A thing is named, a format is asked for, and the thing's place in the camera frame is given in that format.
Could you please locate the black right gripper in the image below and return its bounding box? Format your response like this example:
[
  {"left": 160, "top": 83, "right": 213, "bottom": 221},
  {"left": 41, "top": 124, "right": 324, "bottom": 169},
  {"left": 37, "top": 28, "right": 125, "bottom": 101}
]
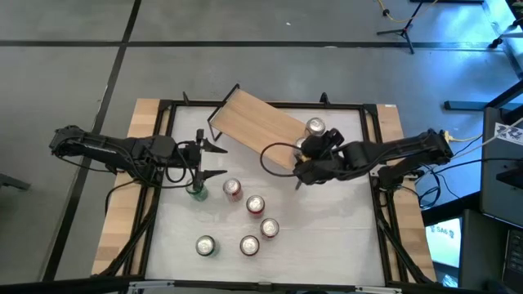
[{"left": 294, "top": 128, "right": 349, "bottom": 185}]

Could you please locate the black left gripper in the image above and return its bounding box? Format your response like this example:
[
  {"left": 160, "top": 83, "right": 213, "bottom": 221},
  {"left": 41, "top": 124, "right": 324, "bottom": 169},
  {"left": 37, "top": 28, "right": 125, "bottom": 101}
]
[{"left": 176, "top": 129, "right": 229, "bottom": 193}]

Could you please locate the silver Diet Coke can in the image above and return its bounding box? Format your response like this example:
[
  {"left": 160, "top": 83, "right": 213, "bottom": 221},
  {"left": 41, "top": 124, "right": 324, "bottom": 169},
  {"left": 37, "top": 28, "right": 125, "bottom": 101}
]
[
  {"left": 293, "top": 136, "right": 307, "bottom": 158},
  {"left": 304, "top": 117, "right": 327, "bottom": 138}
]

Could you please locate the green Sprite can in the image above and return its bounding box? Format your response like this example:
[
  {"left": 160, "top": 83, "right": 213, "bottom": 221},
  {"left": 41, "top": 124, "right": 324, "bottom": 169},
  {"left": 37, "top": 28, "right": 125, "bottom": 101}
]
[
  {"left": 185, "top": 179, "right": 209, "bottom": 203},
  {"left": 194, "top": 234, "right": 221, "bottom": 258}
]

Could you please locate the red Star Wars Coca-Cola can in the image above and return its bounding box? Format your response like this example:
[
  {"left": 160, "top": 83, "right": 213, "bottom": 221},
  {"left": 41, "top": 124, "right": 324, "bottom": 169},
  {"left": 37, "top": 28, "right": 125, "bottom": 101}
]
[{"left": 260, "top": 217, "right": 281, "bottom": 241}]

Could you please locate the red Coke Zero can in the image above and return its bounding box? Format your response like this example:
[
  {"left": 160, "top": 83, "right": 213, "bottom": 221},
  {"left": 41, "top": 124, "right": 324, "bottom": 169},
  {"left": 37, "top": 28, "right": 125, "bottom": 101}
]
[{"left": 239, "top": 234, "right": 261, "bottom": 257}]

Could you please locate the black tripod stand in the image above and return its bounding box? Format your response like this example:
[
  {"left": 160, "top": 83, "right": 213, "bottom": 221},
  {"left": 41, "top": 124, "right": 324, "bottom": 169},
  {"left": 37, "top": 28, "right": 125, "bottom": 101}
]
[{"left": 375, "top": 0, "right": 440, "bottom": 56}]

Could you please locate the lit monitor screen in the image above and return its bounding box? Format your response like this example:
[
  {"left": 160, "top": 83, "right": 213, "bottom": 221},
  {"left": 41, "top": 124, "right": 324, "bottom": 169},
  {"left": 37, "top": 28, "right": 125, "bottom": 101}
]
[{"left": 424, "top": 217, "right": 463, "bottom": 269}]

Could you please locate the black stand base beam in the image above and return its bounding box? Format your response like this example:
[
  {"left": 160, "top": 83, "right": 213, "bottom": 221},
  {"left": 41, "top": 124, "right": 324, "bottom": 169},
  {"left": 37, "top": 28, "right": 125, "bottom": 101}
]
[{"left": 443, "top": 79, "right": 523, "bottom": 112}]

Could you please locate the black rig crossbar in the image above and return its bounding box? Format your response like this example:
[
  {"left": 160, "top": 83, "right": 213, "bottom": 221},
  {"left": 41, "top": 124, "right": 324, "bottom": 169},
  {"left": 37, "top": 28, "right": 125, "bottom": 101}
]
[{"left": 0, "top": 274, "right": 483, "bottom": 294}]

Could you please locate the dark grey cabinet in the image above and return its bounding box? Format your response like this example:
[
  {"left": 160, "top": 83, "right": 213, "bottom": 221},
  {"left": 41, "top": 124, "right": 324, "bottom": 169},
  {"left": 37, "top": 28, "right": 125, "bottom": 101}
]
[{"left": 480, "top": 106, "right": 523, "bottom": 228}]

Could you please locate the printed marker paper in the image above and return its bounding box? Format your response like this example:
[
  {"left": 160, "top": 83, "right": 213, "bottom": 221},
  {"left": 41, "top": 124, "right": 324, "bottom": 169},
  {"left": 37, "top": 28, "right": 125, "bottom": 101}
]
[{"left": 493, "top": 121, "right": 523, "bottom": 147}]

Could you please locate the black equipment case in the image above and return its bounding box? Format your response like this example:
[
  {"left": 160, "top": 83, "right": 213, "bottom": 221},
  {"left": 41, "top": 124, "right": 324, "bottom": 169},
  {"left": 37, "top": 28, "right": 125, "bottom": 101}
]
[{"left": 458, "top": 208, "right": 510, "bottom": 291}]

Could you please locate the grey floor stand foot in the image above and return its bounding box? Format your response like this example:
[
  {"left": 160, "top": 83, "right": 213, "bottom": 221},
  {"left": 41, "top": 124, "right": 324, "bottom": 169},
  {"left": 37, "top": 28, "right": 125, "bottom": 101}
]
[{"left": 0, "top": 173, "right": 32, "bottom": 192}]

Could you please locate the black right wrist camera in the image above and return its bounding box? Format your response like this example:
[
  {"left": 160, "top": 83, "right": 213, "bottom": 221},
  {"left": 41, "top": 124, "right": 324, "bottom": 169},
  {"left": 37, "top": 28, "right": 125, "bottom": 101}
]
[{"left": 302, "top": 133, "right": 329, "bottom": 159}]

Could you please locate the black left wrist camera cable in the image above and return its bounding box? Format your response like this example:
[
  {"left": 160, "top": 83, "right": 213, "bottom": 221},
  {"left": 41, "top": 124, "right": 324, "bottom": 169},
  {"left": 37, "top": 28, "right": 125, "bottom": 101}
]
[{"left": 164, "top": 140, "right": 187, "bottom": 185}]

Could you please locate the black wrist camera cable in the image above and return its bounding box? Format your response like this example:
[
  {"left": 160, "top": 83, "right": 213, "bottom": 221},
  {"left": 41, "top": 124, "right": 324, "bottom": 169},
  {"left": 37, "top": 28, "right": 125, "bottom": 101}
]
[
  {"left": 164, "top": 140, "right": 187, "bottom": 185},
  {"left": 259, "top": 141, "right": 306, "bottom": 179}
]

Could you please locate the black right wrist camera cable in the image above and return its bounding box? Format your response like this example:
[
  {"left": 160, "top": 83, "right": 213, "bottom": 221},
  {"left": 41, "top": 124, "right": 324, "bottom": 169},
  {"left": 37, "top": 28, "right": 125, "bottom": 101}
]
[{"left": 259, "top": 141, "right": 306, "bottom": 179}]

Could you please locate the black metal table frame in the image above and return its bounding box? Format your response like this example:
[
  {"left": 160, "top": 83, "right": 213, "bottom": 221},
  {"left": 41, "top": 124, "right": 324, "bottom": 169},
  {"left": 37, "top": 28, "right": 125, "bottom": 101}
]
[{"left": 92, "top": 91, "right": 436, "bottom": 287}]

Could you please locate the wooden shelf black metal frame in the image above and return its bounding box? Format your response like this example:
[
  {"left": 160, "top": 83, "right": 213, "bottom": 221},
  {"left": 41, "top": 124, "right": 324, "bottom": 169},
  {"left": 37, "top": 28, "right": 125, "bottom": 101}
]
[{"left": 207, "top": 82, "right": 331, "bottom": 192}]

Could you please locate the black arm base cable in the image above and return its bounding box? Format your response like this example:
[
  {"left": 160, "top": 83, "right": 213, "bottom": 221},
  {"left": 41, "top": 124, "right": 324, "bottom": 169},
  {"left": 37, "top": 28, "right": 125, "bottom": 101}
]
[{"left": 104, "top": 178, "right": 142, "bottom": 216}]

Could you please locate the yellow power plug with cable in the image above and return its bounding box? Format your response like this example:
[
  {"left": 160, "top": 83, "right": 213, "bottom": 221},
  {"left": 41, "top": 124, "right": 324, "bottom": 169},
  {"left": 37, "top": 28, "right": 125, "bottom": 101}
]
[{"left": 443, "top": 130, "right": 484, "bottom": 144}]

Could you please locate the yellow extension cable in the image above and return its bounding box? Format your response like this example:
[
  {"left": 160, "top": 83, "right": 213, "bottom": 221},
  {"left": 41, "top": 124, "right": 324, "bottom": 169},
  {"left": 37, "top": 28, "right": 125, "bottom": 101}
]
[{"left": 376, "top": 0, "right": 439, "bottom": 25}]

